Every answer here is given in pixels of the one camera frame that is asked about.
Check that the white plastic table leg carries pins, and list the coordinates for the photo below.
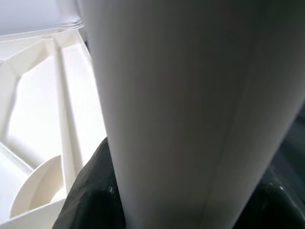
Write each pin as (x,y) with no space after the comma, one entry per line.
(69,14)
(190,95)

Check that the black cloth table cover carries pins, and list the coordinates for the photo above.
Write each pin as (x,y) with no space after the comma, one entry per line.
(295,155)

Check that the white plastic children tabletop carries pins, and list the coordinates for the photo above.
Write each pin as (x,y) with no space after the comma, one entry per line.
(35,107)

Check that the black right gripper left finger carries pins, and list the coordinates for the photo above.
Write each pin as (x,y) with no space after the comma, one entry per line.
(95,202)

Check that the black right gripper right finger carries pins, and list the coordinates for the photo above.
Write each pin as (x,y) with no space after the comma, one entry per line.
(274,207)

